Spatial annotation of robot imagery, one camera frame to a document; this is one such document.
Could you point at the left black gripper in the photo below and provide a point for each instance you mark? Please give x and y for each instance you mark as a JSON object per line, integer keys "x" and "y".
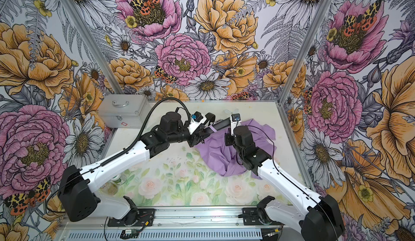
{"x": 196, "y": 137}

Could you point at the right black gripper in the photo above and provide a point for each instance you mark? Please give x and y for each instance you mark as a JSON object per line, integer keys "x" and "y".
{"x": 228, "y": 141}

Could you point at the black leather belt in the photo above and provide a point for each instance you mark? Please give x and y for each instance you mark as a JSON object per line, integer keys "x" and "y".
{"x": 213, "y": 127}

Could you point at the purple trousers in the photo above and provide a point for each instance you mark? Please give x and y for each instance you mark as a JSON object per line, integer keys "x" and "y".
{"x": 223, "y": 159}

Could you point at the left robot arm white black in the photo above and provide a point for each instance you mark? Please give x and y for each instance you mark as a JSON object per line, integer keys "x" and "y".
{"x": 79, "y": 194}

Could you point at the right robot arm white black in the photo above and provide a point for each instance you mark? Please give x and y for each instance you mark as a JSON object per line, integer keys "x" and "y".
{"x": 315, "y": 217}

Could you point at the silver metal case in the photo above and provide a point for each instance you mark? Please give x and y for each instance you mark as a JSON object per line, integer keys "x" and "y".
{"x": 124, "y": 111}

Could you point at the green lid glass jar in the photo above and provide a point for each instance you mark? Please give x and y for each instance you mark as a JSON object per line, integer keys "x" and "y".
{"x": 119, "y": 179}

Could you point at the brown lid glass jar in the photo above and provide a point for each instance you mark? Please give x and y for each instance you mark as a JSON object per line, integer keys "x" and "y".
{"x": 111, "y": 188}

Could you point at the small green circuit board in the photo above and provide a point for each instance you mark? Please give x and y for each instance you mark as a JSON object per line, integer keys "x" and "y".
{"x": 129, "y": 233}

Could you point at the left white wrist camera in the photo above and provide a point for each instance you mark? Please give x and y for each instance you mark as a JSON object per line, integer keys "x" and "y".
{"x": 196, "y": 120}

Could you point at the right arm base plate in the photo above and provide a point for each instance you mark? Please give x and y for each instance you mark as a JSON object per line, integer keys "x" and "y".
{"x": 253, "y": 217}

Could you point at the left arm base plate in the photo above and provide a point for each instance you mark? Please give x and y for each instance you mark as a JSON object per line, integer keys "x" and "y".
{"x": 135, "y": 218}

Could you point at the aluminium front rail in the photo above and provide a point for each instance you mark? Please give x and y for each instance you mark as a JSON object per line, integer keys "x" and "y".
{"x": 172, "y": 223}

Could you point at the right aluminium corner post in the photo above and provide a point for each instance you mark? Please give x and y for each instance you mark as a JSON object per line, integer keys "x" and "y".
{"x": 315, "y": 24}

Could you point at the aluminium corner post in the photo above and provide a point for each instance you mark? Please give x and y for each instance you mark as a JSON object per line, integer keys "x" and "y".
{"x": 85, "y": 32}
{"x": 315, "y": 24}

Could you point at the left aluminium corner post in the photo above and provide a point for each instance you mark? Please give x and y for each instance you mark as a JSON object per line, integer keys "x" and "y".
{"x": 85, "y": 32}

